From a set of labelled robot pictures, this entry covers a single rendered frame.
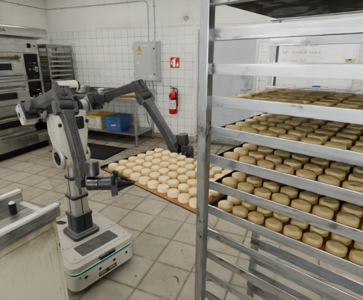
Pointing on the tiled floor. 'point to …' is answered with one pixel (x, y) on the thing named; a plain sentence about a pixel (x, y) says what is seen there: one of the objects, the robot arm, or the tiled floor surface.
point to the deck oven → (9, 91)
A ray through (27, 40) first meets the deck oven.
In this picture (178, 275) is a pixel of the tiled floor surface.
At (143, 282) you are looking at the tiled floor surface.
